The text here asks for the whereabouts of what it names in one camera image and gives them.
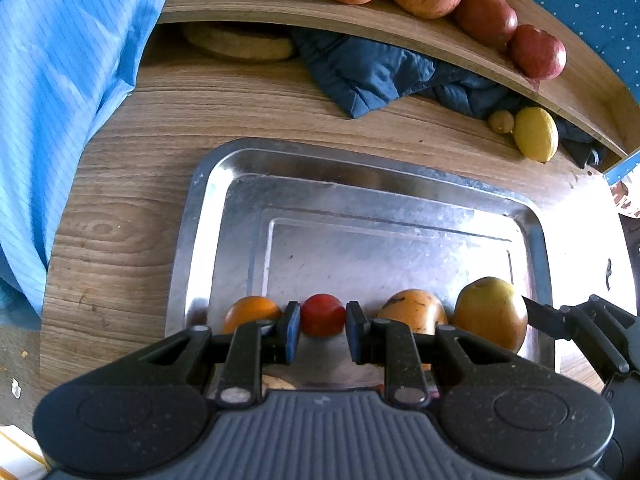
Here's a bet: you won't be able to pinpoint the small orange tangerine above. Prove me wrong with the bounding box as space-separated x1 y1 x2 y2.
222 296 284 336

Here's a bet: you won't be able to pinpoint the curved wooden shelf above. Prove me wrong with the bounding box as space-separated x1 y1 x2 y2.
155 0 632 158

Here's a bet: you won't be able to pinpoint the blue white dotted fabric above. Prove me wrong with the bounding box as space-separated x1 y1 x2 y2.
515 0 640 185

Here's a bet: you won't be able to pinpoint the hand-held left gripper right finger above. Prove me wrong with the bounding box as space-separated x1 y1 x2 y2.
345 301 527 409

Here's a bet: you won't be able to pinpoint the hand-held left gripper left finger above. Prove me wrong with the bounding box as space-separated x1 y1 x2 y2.
114 301 302 407

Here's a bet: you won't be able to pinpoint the light blue striped cloth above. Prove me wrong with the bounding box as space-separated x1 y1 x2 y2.
0 0 177 332

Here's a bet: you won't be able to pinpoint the metal tray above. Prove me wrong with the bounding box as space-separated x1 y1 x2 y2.
165 137 556 392

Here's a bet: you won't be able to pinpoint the brown green pear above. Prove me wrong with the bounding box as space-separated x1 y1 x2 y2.
453 276 529 354

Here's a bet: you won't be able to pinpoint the yellow striped apple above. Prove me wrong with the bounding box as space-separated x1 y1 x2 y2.
376 288 449 337

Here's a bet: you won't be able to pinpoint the pink patterned cloth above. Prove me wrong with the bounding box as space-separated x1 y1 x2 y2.
609 179 640 219

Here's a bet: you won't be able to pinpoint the white yellow box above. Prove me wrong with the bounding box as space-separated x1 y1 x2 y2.
0 424 48 478

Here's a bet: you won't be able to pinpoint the dark blue cloth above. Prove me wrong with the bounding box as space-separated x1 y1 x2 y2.
289 26 608 170

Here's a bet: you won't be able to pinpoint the red cherry tomato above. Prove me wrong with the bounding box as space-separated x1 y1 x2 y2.
300 293 347 338

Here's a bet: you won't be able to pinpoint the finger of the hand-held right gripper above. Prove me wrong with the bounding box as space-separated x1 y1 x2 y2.
522 293 640 377

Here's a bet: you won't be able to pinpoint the small brown round fruit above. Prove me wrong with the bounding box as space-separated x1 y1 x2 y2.
487 110 515 135

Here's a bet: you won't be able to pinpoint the round flat bread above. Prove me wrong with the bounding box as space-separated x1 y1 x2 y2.
181 21 297 64

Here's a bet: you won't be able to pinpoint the yellow lemon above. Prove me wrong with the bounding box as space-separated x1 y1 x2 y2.
513 106 560 163

